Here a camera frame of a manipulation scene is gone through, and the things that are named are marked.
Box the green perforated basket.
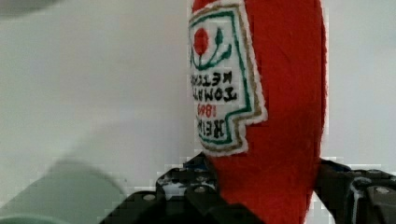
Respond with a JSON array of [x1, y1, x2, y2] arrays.
[[1, 161, 126, 224]]

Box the red plush ketchup bottle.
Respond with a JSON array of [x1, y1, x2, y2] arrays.
[[188, 0, 328, 224]]

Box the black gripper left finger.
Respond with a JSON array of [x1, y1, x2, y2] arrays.
[[100, 153, 265, 224]]

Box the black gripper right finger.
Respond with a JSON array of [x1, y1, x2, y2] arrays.
[[314, 159, 396, 224]]

